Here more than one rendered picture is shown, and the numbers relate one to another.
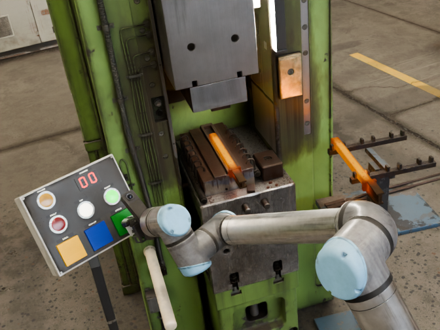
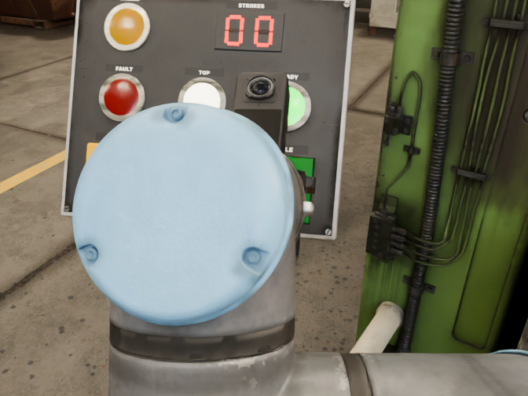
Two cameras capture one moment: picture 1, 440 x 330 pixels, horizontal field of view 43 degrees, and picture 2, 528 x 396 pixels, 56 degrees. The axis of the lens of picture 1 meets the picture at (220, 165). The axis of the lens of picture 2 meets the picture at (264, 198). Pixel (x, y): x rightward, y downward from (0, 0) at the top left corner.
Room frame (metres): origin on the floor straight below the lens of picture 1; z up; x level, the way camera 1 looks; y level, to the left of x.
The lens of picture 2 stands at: (1.16, -0.01, 1.29)
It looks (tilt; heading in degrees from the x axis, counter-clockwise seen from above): 30 degrees down; 47
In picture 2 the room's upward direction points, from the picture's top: straight up
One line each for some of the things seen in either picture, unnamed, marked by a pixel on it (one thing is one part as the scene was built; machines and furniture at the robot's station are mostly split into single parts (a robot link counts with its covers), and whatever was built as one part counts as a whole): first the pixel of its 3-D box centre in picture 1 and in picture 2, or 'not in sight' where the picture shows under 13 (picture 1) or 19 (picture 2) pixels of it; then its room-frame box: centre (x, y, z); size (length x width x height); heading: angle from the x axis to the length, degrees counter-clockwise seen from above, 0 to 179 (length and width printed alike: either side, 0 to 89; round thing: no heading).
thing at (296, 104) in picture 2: (112, 196); (285, 106); (1.55, 0.37, 1.09); 0.05 x 0.03 x 0.04; 102
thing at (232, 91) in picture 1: (203, 74); not in sight; (1.96, 0.02, 1.32); 0.42 x 0.20 x 0.10; 12
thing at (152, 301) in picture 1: (156, 298); not in sight; (1.80, 0.35, 0.36); 0.09 x 0.07 x 0.12; 102
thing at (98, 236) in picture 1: (98, 236); not in sight; (1.46, 0.43, 1.01); 0.07 x 0.05 x 0.07; 127
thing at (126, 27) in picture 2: (46, 200); (126, 27); (1.47, 0.56, 1.16); 0.05 x 0.03 x 0.04; 102
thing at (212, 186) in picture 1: (214, 155); not in sight; (1.96, 0.02, 0.96); 0.42 x 0.20 x 0.09; 12
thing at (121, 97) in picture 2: (58, 224); (121, 97); (1.43, 0.53, 1.09); 0.05 x 0.03 x 0.04; 102
